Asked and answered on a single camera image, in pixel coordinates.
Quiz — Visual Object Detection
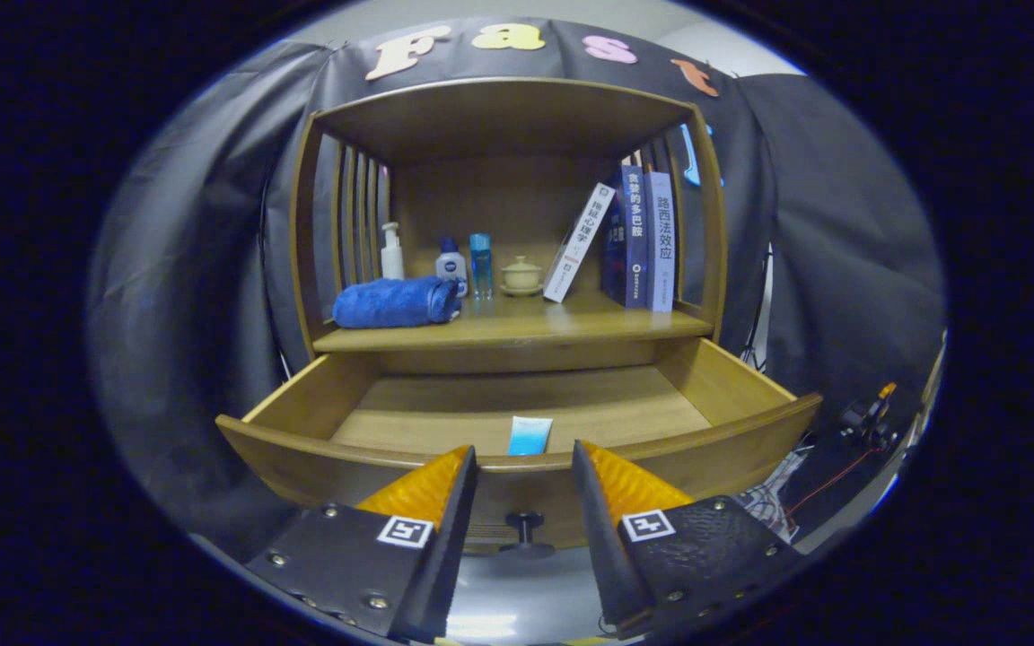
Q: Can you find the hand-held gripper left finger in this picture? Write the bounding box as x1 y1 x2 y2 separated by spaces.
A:
246 446 480 644

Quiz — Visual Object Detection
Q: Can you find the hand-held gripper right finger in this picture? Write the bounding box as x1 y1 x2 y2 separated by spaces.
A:
571 440 807 641

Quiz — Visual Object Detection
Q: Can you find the blue squeeze tube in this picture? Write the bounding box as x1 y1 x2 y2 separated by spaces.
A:
508 416 554 457

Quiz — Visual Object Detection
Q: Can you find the wooden drawer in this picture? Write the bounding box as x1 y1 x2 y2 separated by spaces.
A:
216 336 823 553

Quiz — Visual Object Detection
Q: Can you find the wooden countertop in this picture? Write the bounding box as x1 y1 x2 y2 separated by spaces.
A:
312 292 715 353

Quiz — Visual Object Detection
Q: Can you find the wooden cabinet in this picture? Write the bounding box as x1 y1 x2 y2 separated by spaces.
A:
288 76 731 376

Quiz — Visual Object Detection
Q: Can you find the folded blue towel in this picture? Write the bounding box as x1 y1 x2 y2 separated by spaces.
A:
332 275 462 329

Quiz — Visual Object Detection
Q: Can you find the white bottle with blue cap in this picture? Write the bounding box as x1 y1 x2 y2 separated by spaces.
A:
435 237 469 297

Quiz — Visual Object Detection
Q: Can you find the clear blue bottle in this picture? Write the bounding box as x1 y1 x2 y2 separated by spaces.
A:
469 233 494 301

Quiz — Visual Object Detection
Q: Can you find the beige lidded teacup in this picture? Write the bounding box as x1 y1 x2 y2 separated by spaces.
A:
499 256 545 297

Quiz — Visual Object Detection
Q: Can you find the white pump bottle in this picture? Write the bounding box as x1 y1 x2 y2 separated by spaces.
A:
381 222 406 281

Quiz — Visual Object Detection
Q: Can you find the black device with orange tip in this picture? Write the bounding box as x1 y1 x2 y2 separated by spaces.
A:
840 383 899 450

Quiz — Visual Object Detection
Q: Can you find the white book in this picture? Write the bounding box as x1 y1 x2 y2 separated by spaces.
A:
542 183 617 304

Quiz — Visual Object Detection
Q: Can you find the pale blue book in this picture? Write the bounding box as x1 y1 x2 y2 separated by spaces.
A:
643 170 677 313

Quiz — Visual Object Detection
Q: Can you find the dark blue book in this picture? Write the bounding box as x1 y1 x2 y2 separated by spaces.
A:
602 164 648 310

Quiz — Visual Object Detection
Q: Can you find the black backdrop cloth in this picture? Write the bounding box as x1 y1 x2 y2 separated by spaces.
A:
86 16 947 557

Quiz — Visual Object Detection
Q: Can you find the floor cable bundle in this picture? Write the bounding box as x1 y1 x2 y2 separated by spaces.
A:
737 449 810 539

